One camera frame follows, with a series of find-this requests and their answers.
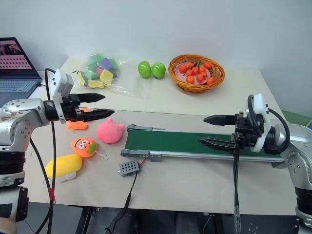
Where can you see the yellow foam block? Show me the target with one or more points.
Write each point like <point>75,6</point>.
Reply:
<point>82,79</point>
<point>106,76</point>
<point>95,84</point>

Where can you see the clear plastic bag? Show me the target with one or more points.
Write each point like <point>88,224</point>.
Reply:
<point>122,85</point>

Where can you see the green mat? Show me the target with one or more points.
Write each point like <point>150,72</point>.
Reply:
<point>296,118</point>

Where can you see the small orange fish toy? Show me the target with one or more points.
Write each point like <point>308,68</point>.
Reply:
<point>78,126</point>

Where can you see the pink plush toy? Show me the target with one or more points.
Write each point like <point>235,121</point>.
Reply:
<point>109,132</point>

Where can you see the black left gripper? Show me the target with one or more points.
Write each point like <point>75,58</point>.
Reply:
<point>72,109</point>

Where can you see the purple foam block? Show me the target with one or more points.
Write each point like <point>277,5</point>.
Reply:
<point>105,64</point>

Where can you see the magenta foam block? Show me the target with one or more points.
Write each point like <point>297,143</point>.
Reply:
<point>98,71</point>

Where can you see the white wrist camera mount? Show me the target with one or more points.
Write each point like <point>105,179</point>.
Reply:
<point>260,107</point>
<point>61,80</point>

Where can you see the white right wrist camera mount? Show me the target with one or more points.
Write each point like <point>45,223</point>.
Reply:
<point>260,107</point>

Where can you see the open laptop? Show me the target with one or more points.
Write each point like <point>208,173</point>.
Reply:
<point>17,83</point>

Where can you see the yellow plush toy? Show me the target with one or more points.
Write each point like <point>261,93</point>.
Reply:
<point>63,165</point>

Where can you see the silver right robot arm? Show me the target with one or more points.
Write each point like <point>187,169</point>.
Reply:
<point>297,156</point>

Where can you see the green conveyor belt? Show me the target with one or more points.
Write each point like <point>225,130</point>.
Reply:
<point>170,142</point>

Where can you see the green foam block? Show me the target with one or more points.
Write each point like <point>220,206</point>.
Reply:
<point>95,56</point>
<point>113,64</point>
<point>89,74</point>
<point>91,64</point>

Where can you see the grey perforated control box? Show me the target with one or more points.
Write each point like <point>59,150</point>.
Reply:
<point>127,168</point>

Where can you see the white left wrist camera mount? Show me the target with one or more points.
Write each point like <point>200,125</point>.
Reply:
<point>61,80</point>

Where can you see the black table frame leg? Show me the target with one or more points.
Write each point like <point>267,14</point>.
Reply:
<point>83,221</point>

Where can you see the orange wicker basket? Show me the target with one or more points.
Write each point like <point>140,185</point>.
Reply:
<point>180,83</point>

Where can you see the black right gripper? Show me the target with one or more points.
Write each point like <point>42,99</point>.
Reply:
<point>245,134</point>

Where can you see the orange round plush toy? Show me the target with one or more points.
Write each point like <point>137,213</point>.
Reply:
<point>83,146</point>

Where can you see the pink plate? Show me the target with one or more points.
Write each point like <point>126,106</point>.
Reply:
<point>179,74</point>

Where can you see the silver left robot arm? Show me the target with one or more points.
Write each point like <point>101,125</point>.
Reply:
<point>22,109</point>

